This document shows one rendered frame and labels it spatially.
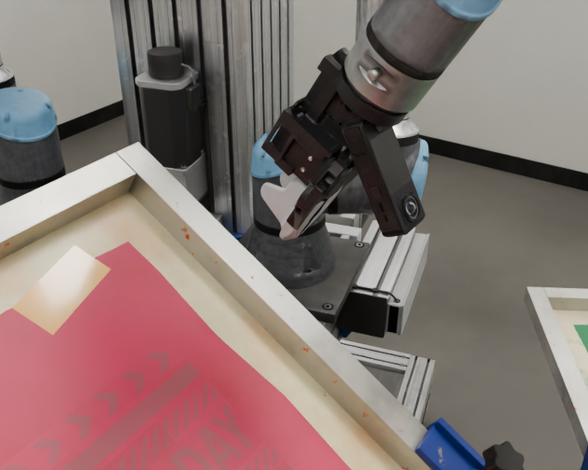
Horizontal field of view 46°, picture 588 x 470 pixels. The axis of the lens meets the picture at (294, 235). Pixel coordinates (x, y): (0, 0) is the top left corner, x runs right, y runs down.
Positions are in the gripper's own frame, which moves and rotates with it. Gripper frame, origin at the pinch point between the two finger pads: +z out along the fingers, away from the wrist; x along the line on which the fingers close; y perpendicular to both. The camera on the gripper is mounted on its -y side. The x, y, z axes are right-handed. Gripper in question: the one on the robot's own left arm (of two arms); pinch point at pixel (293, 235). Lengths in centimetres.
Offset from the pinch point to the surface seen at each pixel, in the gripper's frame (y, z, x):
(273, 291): -2.0, 9.0, -0.2
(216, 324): -0.2, 12.5, 6.3
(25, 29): 254, 246, -221
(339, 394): -15.7, 11.2, 1.8
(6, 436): 3.9, 12.5, 31.1
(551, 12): 25, 79, -353
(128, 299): 7.9, 12.5, 12.3
